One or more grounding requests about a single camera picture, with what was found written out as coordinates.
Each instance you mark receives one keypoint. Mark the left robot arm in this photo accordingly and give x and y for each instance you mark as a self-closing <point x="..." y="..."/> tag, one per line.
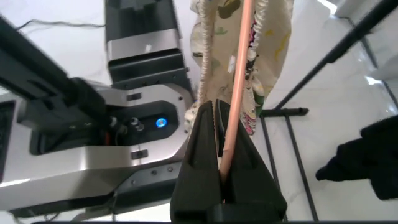
<point x="31" y="71"/>

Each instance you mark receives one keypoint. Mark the pink clothes hanger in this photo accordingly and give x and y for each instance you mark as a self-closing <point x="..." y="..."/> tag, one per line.
<point x="239" y="77"/>

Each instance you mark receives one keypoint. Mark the black sleeveless top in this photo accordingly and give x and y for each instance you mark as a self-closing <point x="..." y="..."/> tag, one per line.
<point x="367" y="155"/>

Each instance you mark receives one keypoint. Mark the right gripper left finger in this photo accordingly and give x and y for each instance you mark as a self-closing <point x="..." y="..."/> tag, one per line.
<point x="196" y="183"/>

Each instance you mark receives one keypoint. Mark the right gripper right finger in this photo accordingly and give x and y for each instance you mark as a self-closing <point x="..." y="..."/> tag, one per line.
<point x="248" y="174"/>

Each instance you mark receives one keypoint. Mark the white curtain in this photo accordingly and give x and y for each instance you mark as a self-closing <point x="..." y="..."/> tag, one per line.
<point x="388" y="53"/>

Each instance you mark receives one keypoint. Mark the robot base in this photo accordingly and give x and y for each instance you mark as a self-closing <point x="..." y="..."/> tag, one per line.
<point x="93" y="161"/>

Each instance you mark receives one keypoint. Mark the black clothes rack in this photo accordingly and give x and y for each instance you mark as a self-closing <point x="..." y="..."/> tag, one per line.
<point x="342" y="46"/>

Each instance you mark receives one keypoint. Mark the cream printed garment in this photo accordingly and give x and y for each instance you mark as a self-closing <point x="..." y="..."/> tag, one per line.
<point x="217" y="81"/>

